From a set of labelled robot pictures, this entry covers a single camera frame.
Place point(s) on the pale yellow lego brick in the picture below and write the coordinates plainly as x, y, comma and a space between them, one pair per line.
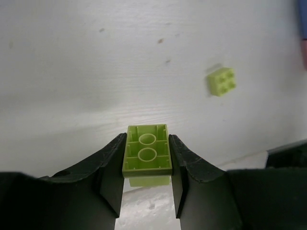
147, 158

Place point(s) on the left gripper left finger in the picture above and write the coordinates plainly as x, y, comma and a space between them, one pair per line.
85, 196

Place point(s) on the lime lego brick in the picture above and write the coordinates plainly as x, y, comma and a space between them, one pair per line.
221, 81

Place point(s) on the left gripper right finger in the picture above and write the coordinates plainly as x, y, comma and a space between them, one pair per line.
209, 198

